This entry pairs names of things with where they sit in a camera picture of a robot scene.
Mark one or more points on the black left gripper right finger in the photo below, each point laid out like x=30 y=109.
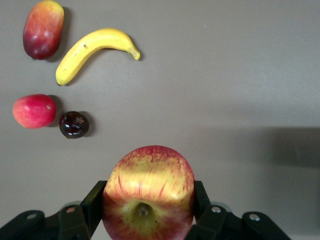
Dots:
x=217 y=225

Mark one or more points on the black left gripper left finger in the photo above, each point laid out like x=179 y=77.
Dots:
x=72 y=225

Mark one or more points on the red yellow striped apple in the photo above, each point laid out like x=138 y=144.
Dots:
x=150 y=190

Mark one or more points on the yellow banana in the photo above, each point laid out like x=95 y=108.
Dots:
x=85 y=52

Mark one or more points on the dark purple plum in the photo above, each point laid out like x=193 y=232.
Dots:
x=73 y=124

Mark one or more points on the brown table cover mat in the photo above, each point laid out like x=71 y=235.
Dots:
x=212 y=87

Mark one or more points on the red yellow mango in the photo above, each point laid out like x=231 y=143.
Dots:
x=42 y=30

